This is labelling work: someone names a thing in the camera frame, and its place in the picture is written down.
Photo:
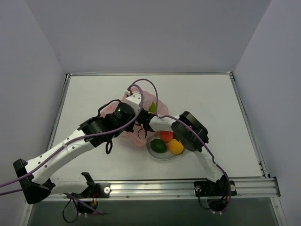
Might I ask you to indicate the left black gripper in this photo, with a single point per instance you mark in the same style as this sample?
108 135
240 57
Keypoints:
111 115

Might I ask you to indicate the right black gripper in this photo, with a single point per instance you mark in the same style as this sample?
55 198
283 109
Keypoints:
148 119

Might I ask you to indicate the pink plastic bag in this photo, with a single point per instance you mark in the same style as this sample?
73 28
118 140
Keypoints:
139 137

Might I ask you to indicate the green fake lime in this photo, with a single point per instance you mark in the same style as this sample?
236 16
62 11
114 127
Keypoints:
158 146

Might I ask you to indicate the orange fake peach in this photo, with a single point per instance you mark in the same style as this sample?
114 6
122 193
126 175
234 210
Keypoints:
175 147

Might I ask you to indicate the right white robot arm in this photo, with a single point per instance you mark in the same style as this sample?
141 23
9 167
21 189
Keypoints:
192 134

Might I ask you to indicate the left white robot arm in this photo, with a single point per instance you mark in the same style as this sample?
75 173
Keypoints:
38 177

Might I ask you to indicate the white oval plate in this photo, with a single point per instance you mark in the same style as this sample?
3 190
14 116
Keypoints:
162 156

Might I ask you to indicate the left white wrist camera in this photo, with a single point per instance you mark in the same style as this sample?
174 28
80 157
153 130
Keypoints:
133 98

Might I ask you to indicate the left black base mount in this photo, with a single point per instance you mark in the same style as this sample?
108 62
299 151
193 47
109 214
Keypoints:
97 190

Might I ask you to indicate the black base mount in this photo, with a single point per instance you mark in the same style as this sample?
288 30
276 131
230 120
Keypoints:
97 190
206 188

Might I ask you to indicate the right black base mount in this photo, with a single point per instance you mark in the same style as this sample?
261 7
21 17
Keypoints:
206 188

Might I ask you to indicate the aluminium front rail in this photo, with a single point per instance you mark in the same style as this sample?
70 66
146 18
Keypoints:
184 189

